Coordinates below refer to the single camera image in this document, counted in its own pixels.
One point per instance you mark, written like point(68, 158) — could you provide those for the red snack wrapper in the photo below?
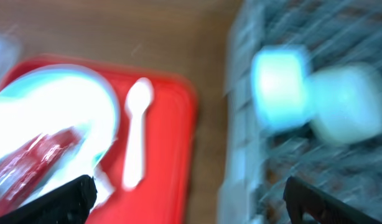
point(22, 170)

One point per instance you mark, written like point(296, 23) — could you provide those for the white plastic spoon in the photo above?
point(138, 99)

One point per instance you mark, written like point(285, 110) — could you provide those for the light blue plate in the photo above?
point(55, 97)

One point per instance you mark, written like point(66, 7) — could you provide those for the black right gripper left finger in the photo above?
point(68, 204)

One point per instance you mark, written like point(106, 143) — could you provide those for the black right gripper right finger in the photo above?
point(301, 197)

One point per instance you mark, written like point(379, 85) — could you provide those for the green bowl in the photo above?
point(347, 103)

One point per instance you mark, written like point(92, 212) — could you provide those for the red serving tray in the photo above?
point(170, 127)

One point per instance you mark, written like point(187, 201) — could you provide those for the grey dishwasher rack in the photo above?
point(258, 163)

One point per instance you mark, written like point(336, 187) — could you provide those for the blue bowl with rice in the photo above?
point(279, 87)

